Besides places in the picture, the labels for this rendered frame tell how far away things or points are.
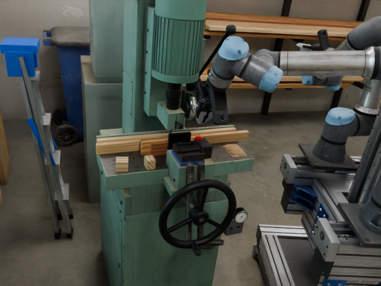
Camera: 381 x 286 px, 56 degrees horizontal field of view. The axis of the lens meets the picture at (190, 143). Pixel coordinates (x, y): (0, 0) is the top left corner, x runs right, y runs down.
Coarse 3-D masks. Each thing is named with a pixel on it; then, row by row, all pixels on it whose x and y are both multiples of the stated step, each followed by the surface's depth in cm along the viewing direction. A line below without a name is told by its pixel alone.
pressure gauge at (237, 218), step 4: (236, 208) 150; (240, 208) 150; (236, 212) 149; (240, 212) 149; (244, 212) 150; (236, 216) 149; (240, 216) 150; (244, 216) 151; (236, 220) 150; (240, 220) 151; (244, 220) 152
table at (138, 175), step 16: (224, 144) 155; (112, 160) 134; (128, 160) 135; (160, 160) 137; (224, 160) 142; (240, 160) 144; (112, 176) 125; (128, 176) 127; (144, 176) 130; (160, 176) 133
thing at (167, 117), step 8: (160, 104) 143; (160, 112) 143; (168, 112) 136; (176, 112) 137; (184, 112) 138; (160, 120) 144; (168, 120) 136; (176, 120) 138; (168, 128) 138; (176, 128) 139
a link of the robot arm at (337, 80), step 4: (328, 76) 181; (332, 76) 181; (336, 76) 182; (340, 76) 182; (328, 80) 181; (332, 80) 182; (336, 80) 182; (340, 80) 183; (328, 84) 183; (332, 84) 184; (336, 84) 184; (340, 84) 184; (328, 88) 186; (332, 88) 185; (336, 88) 185
